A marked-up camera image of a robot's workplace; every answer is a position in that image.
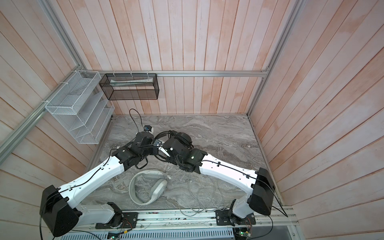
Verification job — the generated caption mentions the black headphones with blue band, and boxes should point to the black headphones with blue band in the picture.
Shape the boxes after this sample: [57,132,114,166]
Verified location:
[154,130,194,165]

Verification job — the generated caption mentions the black headphone cable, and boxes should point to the black headphone cable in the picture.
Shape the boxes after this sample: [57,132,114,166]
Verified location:
[153,130,194,163]

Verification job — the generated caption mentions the white headphones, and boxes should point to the white headphones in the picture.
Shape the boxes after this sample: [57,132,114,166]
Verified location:
[128,169,172,207]

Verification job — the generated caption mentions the white headphone cable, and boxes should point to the white headphone cable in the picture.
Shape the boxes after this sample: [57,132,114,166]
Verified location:
[173,173,229,217]

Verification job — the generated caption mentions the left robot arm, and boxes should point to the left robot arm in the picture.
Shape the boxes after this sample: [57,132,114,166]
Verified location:
[39,132,162,237]

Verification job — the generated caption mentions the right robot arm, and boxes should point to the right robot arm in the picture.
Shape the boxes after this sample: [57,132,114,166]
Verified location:
[159,137,276,226]

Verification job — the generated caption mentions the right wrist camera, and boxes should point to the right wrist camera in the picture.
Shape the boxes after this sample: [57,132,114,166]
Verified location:
[157,140,170,157]

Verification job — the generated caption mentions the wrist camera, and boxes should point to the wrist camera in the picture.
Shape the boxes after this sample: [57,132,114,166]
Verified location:
[144,125,154,134]
[157,140,170,157]

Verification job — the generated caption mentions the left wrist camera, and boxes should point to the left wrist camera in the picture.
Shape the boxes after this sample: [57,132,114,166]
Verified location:
[144,125,154,134]

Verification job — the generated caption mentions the black wire mesh basket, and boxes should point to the black wire mesh basket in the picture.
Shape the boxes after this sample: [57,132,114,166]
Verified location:
[100,73,160,101]

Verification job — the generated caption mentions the white wire mesh shelf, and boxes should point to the white wire mesh shelf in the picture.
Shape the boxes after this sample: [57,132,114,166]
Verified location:
[46,71,115,145]

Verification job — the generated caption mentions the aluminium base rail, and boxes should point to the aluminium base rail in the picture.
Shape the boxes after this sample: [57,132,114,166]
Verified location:
[60,208,305,240]

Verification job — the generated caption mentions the aluminium wall frame rail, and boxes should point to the aluminium wall frame rail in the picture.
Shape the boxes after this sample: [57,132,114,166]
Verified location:
[1,1,307,164]

